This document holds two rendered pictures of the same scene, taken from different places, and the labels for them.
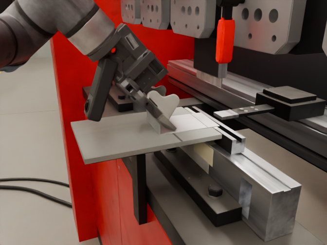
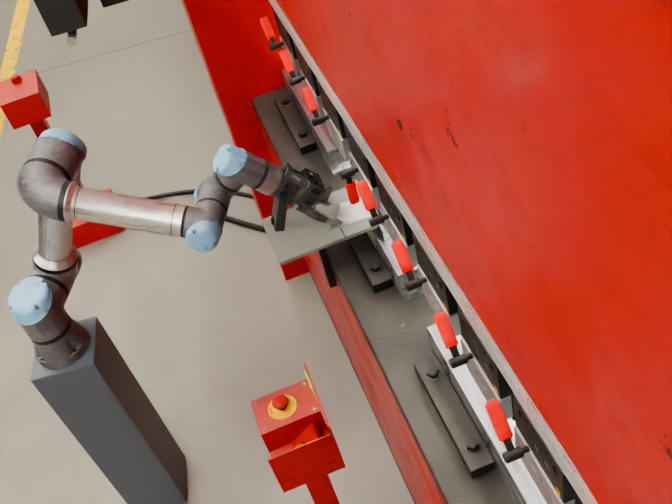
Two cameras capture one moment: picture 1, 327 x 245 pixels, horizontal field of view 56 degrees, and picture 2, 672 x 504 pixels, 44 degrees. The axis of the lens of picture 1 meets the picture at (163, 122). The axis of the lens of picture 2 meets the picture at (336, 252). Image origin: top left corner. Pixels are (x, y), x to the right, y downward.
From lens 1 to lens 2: 1.56 m
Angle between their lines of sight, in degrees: 26
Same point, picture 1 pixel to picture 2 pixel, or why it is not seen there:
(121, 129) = (301, 225)
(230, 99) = not seen: hidden behind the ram
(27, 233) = (216, 275)
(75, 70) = (238, 82)
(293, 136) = not seen: hidden behind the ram
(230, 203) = (384, 276)
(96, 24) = (269, 181)
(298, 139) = not seen: hidden behind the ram
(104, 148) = (290, 251)
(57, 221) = (251, 254)
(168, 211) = (344, 283)
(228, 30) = (351, 189)
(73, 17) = (254, 182)
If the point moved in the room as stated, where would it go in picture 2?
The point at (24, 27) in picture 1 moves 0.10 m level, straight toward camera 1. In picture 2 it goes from (225, 192) to (235, 217)
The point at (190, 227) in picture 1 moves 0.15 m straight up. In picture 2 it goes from (358, 294) to (346, 253)
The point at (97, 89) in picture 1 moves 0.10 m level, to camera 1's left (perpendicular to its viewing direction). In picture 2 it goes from (277, 213) to (238, 217)
